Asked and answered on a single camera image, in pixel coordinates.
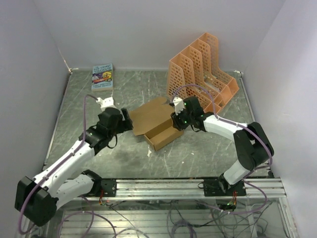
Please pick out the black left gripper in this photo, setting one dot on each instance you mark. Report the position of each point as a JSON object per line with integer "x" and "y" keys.
{"x": 124, "y": 125}

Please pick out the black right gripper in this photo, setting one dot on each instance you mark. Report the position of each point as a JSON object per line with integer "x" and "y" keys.
{"x": 176, "y": 119}

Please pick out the brown cardboard box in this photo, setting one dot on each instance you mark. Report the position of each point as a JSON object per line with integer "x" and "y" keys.
{"x": 153, "y": 121}

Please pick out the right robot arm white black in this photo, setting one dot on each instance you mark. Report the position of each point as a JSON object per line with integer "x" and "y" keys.
{"x": 252, "y": 146}

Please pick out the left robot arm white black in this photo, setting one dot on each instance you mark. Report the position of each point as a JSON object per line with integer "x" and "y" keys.
{"x": 39, "y": 198}

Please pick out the peach plastic file organizer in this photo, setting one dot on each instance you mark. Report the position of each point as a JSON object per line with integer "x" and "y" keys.
{"x": 197, "y": 64}

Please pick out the blue paperback book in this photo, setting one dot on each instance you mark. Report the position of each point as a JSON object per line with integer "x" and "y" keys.
{"x": 102, "y": 77}

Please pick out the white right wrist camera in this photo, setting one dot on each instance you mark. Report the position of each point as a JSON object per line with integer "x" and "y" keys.
{"x": 178, "y": 104}

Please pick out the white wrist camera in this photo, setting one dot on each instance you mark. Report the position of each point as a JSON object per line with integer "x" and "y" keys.
{"x": 106, "y": 103}
{"x": 178, "y": 104}

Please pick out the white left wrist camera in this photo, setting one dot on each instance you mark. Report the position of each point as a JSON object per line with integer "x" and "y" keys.
{"x": 106, "y": 103}

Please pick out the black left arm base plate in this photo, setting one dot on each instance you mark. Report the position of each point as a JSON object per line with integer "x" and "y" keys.
{"x": 108, "y": 187}

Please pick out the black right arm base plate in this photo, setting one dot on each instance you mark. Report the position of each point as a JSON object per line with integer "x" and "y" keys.
{"x": 213, "y": 187}

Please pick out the aluminium mounting rail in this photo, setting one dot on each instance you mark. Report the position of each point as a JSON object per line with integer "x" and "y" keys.
{"x": 179, "y": 189}

